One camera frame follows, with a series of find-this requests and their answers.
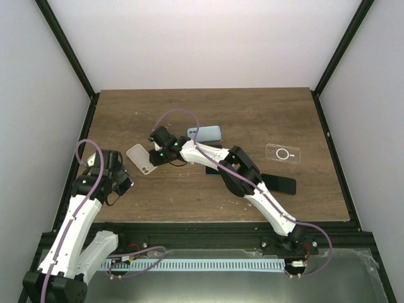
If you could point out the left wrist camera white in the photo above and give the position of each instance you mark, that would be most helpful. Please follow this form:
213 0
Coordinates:
91 160

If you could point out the white phone case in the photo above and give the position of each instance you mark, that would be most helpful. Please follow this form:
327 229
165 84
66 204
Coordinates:
140 157

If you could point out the light blue phone case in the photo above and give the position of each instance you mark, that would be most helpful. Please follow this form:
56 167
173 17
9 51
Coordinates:
205 133

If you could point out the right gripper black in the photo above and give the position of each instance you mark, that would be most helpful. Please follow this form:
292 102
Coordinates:
156 161

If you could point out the clear magsafe phone case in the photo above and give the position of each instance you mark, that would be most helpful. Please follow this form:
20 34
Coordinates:
282 153

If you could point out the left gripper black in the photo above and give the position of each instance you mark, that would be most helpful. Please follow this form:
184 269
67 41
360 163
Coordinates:
122 173

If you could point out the pink phone black screen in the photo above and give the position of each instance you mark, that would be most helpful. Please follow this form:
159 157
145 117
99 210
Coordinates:
123 186

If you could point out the light blue slotted cable duct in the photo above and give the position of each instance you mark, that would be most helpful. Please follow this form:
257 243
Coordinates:
194 265

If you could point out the black frame post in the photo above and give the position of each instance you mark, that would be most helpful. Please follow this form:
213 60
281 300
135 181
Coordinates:
54 25
345 41

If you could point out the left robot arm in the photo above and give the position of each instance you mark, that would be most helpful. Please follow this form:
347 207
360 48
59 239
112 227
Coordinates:
65 272

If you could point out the blue phone black screen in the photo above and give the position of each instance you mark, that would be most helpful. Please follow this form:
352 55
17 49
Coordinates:
210 171

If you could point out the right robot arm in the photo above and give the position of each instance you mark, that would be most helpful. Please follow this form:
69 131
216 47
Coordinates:
240 176

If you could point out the right black frame post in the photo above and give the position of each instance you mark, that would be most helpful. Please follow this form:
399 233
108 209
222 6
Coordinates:
345 41

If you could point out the left black frame post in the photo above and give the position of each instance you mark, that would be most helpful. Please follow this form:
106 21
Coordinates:
54 25

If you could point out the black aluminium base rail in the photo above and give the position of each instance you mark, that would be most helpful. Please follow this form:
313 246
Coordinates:
234 235

